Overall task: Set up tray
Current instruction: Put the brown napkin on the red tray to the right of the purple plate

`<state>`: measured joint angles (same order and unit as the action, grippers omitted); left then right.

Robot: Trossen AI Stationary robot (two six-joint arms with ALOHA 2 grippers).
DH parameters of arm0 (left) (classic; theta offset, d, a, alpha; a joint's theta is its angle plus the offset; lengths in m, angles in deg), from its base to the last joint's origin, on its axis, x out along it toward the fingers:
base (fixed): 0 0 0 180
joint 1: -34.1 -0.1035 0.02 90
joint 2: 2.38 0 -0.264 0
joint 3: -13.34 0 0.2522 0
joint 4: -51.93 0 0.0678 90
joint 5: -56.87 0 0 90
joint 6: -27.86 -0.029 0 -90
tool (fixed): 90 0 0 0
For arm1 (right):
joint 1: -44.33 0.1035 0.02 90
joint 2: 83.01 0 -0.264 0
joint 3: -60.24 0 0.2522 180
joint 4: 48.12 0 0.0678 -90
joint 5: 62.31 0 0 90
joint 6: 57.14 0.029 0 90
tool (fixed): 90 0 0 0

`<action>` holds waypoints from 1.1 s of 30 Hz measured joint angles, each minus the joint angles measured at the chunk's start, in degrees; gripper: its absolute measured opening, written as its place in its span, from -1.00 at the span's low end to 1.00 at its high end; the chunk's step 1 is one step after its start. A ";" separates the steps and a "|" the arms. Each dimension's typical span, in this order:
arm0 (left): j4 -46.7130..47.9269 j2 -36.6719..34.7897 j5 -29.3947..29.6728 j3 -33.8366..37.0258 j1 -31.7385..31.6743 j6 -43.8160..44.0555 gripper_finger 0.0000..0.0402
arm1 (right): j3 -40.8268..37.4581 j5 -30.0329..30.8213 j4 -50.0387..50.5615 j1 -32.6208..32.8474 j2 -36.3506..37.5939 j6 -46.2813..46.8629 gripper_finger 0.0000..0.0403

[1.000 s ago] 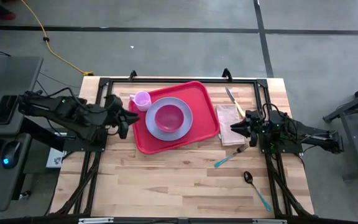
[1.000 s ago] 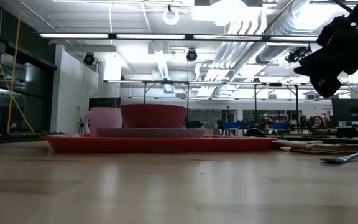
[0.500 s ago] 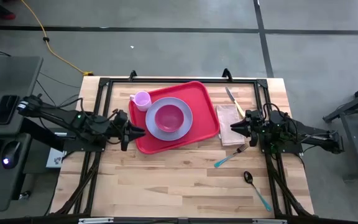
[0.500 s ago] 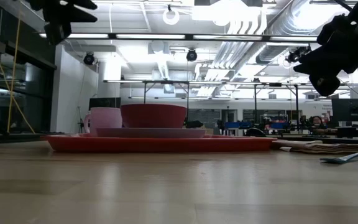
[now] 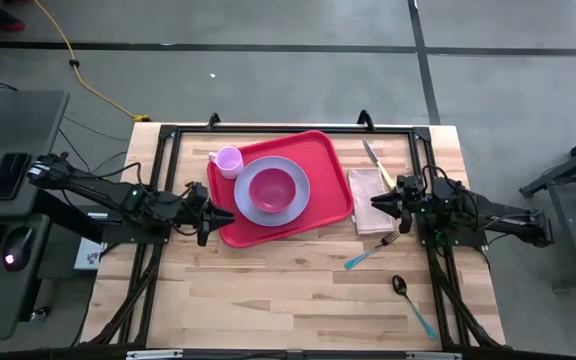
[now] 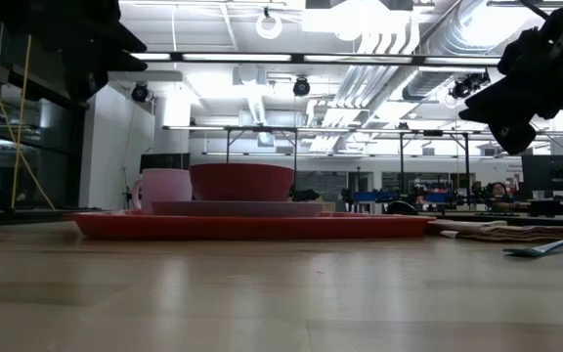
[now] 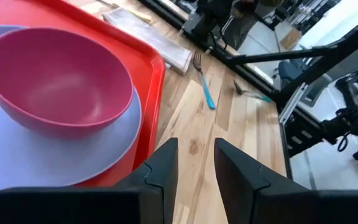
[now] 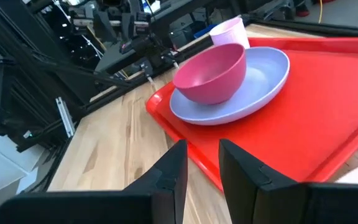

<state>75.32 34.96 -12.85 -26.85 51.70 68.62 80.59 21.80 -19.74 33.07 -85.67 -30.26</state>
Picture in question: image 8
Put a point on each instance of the lilac plastic cup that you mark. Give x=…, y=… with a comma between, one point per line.
x=228, y=34

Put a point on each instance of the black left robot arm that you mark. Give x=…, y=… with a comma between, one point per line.
x=145, y=46

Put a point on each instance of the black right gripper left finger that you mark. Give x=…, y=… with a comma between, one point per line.
x=160, y=199

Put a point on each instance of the pink plastic bowl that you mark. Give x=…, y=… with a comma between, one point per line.
x=210, y=74

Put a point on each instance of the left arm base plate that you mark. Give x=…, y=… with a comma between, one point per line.
x=158, y=67

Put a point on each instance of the lavender plastic plate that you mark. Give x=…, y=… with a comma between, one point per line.
x=259, y=81

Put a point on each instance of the silver edge bracket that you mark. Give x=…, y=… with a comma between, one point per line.
x=65, y=116

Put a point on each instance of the person's shoe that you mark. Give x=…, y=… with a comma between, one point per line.
x=302, y=11

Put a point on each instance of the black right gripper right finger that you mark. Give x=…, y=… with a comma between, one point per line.
x=259, y=199

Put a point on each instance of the red plastic tray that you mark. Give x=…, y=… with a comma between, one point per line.
x=306, y=124

